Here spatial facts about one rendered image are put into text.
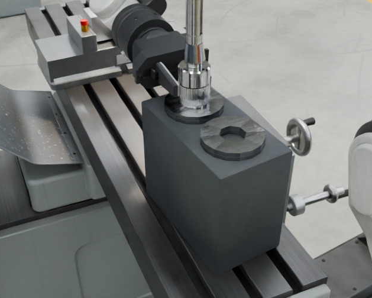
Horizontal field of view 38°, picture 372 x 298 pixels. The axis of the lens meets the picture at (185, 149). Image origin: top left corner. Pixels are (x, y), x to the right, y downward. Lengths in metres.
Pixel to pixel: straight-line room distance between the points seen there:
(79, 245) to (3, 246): 0.17
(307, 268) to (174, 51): 0.38
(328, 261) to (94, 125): 0.63
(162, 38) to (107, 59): 0.42
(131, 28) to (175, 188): 0.27
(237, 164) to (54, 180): 0.57
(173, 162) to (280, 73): 2.54
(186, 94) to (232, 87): 2.35
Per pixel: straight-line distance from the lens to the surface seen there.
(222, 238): 0.77
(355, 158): 0.98
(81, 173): 1.20
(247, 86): 3.15
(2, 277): 1.34
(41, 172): 1.21
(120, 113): 1.16
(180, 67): 0.78
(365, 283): 1.33
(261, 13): 4.10
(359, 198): 1.01
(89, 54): 1.27
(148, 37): 0.88
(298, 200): 1.56
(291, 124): 1.64
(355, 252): 1.39
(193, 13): 0.74
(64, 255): 1.33
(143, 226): 0.90
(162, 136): 0.81
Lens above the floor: 1.57
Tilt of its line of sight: 37 degrees down
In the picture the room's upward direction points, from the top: straight up
